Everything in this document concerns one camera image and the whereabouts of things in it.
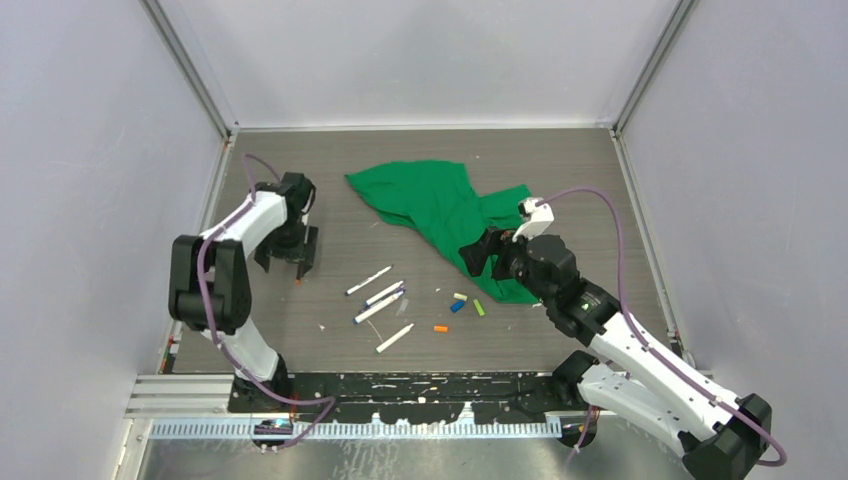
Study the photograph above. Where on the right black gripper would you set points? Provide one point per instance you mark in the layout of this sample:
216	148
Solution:
476	255

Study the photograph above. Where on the white marker blue end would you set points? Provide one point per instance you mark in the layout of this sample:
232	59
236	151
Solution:
362	317

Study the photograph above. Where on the white marker green tip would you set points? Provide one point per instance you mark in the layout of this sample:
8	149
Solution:
394	338

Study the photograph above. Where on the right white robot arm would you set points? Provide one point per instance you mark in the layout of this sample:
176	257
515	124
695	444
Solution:
622	368

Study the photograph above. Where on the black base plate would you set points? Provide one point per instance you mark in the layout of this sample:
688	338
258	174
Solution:
428	398

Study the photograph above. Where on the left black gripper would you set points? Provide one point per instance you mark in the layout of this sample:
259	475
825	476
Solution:
268	248

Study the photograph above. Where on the green cloth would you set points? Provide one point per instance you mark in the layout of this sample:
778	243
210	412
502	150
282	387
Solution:
436	199

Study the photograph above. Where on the white marker blue tip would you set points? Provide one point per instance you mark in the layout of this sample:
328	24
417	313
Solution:
389	290

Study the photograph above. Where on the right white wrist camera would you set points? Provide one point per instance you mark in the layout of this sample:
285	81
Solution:
536	215

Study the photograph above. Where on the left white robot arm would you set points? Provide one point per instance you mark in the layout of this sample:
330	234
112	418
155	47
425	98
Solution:
209	285

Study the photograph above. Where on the clear pen cap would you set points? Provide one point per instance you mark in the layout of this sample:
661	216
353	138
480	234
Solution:
403	306

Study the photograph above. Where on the green pen cap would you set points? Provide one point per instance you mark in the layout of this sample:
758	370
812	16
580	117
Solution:
479	308

